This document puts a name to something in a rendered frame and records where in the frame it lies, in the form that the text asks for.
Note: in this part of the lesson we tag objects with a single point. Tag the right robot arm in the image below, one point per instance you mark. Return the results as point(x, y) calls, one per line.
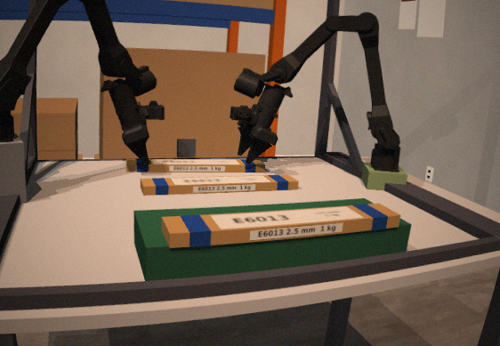
point(114, 61)

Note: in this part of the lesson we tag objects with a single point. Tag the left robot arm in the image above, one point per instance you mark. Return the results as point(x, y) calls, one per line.
point(385, 155)

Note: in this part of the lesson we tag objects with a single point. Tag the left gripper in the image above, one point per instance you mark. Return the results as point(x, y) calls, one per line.
point(254, 138)

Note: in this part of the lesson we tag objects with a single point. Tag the green rectangular block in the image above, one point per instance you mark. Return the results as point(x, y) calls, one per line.
point(159, 262)

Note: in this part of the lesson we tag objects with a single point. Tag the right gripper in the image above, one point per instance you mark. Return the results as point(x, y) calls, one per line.
point(129, 116)

